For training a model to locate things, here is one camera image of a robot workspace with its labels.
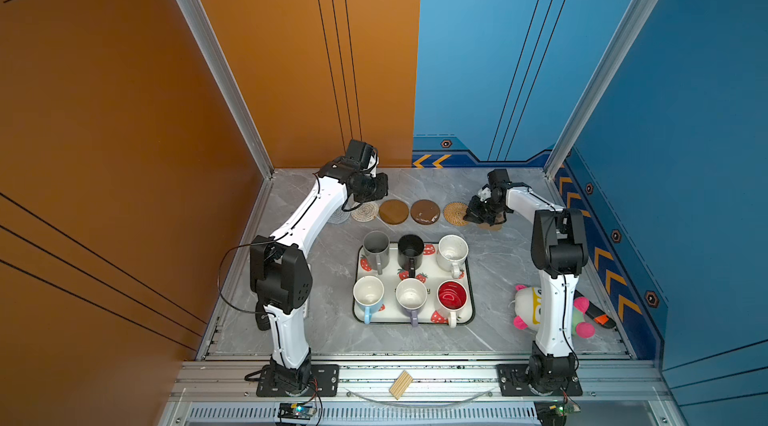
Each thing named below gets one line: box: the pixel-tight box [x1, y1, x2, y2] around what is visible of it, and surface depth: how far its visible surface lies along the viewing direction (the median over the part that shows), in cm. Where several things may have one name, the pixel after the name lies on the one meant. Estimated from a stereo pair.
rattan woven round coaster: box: [443, 201, 468, 226], surface depth 107 cm
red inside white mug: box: [436, 280, 468, 328], surface depth 83 cm
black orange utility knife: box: [574, 290, 616, 329], surface depth 84 cm
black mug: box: [398, 233, 425, 278], surface depth 91 cm
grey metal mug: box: [362, 230, 391, 275], surface depth 89 cm
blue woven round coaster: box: [328, 205, 350, 224], surface depth 107 cm
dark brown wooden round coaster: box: [410, 199, 441, 225], surface depth 108 cm
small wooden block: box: [389, 370, 413, 400], surface depth 74 cm
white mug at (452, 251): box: [437, 234, 469, 279], surface depth 91 cm
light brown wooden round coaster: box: [379, 199, 409, 225], surface depth 108 cm
